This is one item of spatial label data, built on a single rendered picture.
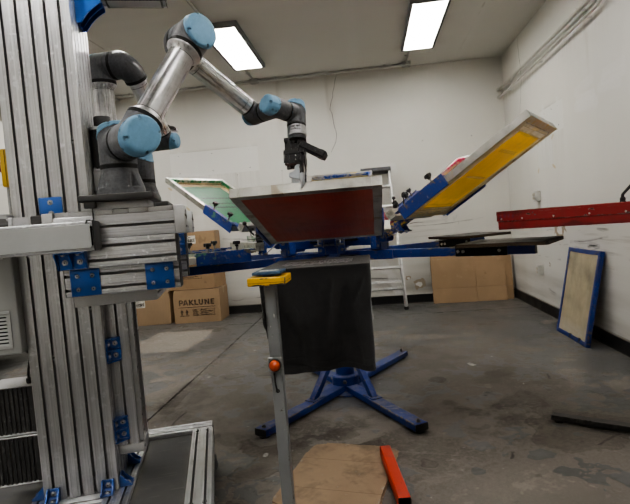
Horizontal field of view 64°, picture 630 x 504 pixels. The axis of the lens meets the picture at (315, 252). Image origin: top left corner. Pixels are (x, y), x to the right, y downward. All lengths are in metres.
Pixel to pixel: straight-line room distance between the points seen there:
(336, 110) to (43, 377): 5.40
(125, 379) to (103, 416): 0.14
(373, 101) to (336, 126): 0.56
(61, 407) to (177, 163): 5.39
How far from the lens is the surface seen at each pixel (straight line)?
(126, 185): 1.71
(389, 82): 6.83
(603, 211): 2.55
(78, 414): 2.04
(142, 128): 1.62
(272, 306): 1.74
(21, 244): 1.66
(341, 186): 1.91
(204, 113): 7.09
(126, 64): 2.35
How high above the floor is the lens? 1.12
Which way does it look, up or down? 3 degrees down
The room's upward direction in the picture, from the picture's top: 5 degrees counter-clockwise
